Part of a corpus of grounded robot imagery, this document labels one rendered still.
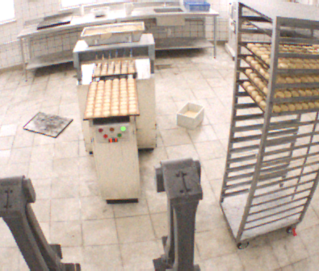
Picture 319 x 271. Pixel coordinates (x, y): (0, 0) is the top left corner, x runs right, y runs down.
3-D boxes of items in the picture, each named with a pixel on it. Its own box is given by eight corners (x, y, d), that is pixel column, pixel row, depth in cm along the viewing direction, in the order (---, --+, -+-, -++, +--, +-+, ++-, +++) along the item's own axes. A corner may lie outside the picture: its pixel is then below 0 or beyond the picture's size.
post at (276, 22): (236, 243, 232) (276, 15, 134) (234, 240, 234) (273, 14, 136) (239, 242, 232) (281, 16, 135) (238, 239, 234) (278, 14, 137)
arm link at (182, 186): (163, 187, 70) (209, 180, 71) (153, 156, 82) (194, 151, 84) (169, 298, 89) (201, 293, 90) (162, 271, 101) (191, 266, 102)
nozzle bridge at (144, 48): (80, 71, 319) (77, 40, 299) (153, 64, 324) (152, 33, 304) (75, 85, 292) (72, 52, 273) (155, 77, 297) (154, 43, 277)
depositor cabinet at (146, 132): (94, 98, 445) (90, 42, 396) (149, 93, 449) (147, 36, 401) (86, 158, 340) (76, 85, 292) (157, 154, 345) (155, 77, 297)
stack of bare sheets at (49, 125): (23, 128, 389) (23, 127, 387) (39, 113, 419) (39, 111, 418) (56, 138, 371) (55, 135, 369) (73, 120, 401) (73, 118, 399)
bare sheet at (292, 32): (275, 40, 146) (275, 38, 145) (242, 19, 179) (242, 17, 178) (349, 46, 155) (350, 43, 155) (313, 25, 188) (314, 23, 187)
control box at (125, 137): (97, 140, 246) (94, 124, 238) (129, 138, 247) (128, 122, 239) (97, 143, 243) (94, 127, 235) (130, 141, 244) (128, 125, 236)
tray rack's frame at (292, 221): (234, 250, 235) (278, 16, 133) (216, 207, 276) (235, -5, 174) (299, 229, 245) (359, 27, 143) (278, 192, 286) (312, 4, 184)
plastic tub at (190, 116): (187, 113, 408) (187, 101, 399) (204, 118, 399) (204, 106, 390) (175, 125, 387) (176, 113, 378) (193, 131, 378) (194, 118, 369)
